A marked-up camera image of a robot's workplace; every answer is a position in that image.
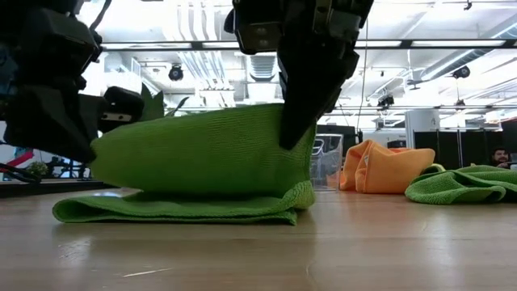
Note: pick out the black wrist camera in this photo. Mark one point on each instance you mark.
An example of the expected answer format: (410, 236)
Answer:
(123, 107)
(256, 24)

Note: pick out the black ceiling spotlight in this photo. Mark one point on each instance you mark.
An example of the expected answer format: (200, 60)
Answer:
(176, 72)
(385, 101)
(461, 72)

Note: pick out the clear plastic bin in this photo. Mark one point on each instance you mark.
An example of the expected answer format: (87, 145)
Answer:
(327, 161)

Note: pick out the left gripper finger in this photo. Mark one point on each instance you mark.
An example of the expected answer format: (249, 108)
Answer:
(92, 121)
(44, 121)

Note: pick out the small green shrub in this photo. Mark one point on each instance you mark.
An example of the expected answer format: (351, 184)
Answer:
(37, 169)

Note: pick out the black partition screen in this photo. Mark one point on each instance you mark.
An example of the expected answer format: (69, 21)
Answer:
(448, 149)

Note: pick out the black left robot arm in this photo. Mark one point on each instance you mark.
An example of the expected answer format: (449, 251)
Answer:
(24, 4)

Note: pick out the green microfiber towel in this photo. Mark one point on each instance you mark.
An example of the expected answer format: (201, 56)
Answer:
(202, 153)
(460, 186)

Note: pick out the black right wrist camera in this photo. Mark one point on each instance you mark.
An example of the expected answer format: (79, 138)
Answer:
(256, 24)

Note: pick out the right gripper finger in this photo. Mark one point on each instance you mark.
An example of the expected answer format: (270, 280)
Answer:
(348, 72)
(307, 89)

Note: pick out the red and blue stand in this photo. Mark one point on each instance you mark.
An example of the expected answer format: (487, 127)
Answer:
(16, 159)

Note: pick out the orange microfiber towel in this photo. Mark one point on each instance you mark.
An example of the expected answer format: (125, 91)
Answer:
(383, 169)

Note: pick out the snake plant in white pot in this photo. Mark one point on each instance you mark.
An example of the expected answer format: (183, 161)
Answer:
(155, 107)

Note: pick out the white pillar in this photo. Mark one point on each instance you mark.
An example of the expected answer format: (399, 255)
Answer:
(422, 125)

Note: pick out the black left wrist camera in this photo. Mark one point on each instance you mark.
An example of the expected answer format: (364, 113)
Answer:
(123, 107)

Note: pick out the person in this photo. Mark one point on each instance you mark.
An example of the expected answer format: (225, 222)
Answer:
(501, 157)

